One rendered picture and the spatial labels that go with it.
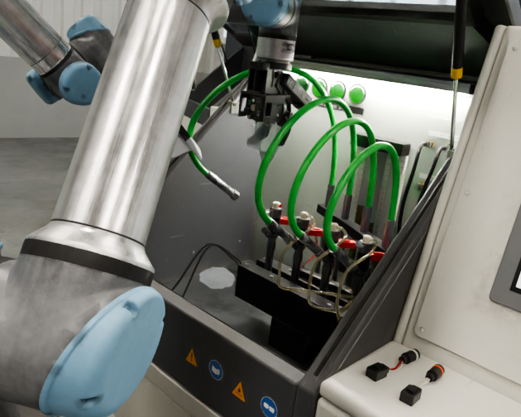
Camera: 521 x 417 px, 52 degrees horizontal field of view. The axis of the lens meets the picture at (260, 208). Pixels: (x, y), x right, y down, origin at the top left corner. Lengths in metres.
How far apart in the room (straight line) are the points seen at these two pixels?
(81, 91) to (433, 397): 0.77
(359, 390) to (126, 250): 0.52
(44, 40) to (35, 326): 0.64
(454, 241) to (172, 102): 0.63
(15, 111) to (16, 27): 6.56
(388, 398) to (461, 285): 0.24
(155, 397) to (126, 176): 0.83
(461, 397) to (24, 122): 7.04
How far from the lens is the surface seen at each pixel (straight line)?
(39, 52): 1.01
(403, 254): 0.98
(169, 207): 1.41
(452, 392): 0.95
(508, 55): 1.04
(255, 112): 1.07
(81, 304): 0.45
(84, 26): 1.18
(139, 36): 0.53
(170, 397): 1.21
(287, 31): 1.08
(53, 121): 7.70
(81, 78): 1.01
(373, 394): 0.88
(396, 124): 1.34
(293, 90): 1.12
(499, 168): 0.99
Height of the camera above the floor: 1.46
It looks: 16 degrees down
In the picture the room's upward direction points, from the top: 7 degrees clockwise
